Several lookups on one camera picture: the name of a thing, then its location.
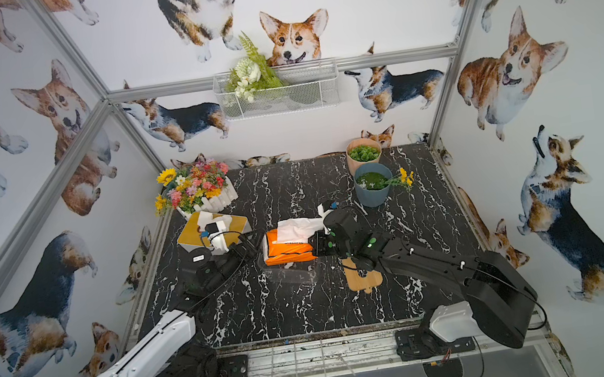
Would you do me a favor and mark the aluminium frame post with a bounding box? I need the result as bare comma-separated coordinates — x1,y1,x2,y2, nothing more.
428,0,483,151

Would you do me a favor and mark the white wire wall basket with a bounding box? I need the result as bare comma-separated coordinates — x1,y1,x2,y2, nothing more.
212,60,340,121

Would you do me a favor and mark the peach succulent pot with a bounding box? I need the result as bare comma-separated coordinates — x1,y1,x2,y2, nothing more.
346,138,382,176

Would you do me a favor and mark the colourful flowers white fence planter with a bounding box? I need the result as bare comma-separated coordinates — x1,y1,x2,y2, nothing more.
154,159,238,218

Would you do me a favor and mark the light wooden lid board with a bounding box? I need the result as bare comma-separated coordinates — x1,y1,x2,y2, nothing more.
341,258,383,294

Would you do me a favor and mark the yellow artificial flower sprig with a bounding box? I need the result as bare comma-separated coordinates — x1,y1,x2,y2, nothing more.
386,168,415,191

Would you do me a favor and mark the clear plastic box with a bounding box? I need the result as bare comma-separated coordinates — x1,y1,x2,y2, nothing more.
256,235,322,287

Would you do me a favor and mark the orange tissue pack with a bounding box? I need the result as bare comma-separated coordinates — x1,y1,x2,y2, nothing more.
262,217,325,267
196,211,232,237

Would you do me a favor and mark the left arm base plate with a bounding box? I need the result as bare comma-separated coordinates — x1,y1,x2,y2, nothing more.
205,354,250,377

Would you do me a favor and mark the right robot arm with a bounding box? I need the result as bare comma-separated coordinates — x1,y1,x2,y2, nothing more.
308,208,538,359

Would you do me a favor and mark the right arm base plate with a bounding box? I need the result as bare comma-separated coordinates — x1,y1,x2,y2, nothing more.
394,328,477,362

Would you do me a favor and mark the white green artificial bouquet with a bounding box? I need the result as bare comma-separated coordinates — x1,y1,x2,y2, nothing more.
225,32,286,103

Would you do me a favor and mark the yellow bamboo box lid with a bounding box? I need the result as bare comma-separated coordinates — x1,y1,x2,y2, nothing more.
178,213,246,253

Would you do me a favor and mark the blue-grey flower pot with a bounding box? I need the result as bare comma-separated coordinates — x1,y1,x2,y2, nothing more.
353,163,393,208

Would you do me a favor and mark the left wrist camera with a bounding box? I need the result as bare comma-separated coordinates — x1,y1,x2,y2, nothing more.
204,220,228,255

